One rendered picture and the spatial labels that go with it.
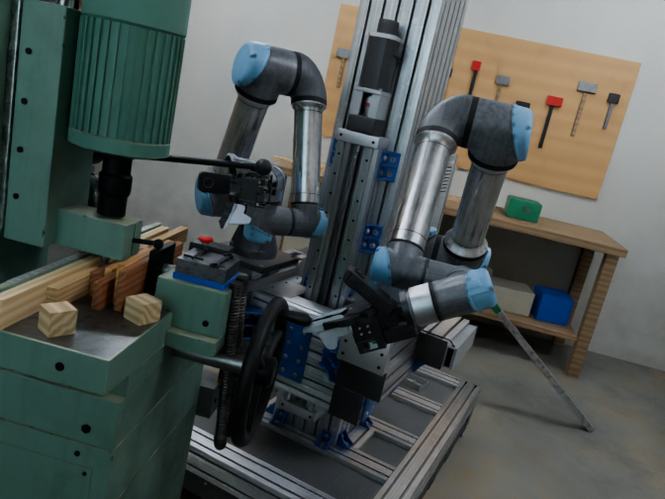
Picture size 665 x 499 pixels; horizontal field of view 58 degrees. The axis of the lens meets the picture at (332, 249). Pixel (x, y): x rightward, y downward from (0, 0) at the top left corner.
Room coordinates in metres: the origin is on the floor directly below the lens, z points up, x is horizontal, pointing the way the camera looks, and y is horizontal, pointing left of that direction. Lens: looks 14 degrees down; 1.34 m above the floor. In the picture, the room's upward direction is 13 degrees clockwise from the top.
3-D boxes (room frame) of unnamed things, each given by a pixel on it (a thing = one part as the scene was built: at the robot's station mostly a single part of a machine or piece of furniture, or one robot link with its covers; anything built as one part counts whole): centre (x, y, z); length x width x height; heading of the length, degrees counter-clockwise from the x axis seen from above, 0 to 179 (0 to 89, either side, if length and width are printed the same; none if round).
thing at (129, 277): (1.11, 0.33, 0.94); 0.26 x 0.01 x 0.07; 174
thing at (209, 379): (1.34, 0.25, 0.58); 0.12 x 0.08 x 0.08; 84
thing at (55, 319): (0.86, 0.39, 0.92); 0.04 x 0.04 x 0.04; 51
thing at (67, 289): (1.21, 0.41, 0.92); 0.57 x 0.02 x 0.04; 174
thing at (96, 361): (1.11, 0.31, 0.87); 0.61 x 0.30 x 0.06; 174
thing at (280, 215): (1.50, 0.18, 1.00); 0.11 x 0.08 x 0.11; 121
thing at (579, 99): (4.26, -0.68, 1.50); 2.00 x 0.04 x 0.90; 82
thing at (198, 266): (1.10, 0.22, 0.99); 0.13 x 0.11 x 0.06; 174
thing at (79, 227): (1.10, 0.44, 0.99); 0.14 x 0.07 x 0.09; 84
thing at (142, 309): (0.97, 0.30, 0.92); 0.04 x 0.04 x 0.04; 59
